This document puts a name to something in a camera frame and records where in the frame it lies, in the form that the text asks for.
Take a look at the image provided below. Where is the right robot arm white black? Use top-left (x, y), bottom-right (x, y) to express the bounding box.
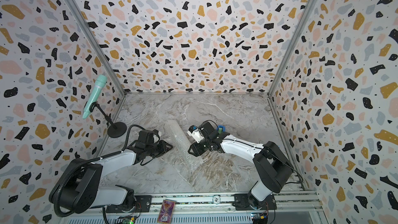
top-left (187, 121), bottom-right (294, 210)

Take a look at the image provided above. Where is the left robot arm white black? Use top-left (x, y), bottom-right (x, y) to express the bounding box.
top-left (49, 129), bottom-right (173, 217)

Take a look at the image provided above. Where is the blue tape dispenser green roll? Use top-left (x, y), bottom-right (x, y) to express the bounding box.
top-left (218, 125), bottom-right (226, 133)

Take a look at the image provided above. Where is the black microphone stand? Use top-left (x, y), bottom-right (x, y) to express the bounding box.
top-left (89, 102), bottom-right (127, 138)

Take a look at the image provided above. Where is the mint green microphone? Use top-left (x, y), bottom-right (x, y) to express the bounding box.
top-left (82, 75), bottom-right (107, 119)

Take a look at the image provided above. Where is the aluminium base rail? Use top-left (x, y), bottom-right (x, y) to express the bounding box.
top-left (53, 191), bottom-right (327, 224)

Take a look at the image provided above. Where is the purple card on rail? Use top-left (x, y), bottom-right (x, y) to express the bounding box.
top-left (157, 200), bottom-right (177, 224)

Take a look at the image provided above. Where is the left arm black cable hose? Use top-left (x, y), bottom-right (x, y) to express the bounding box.
top-left (52, 124), bottom-right (147, 224)

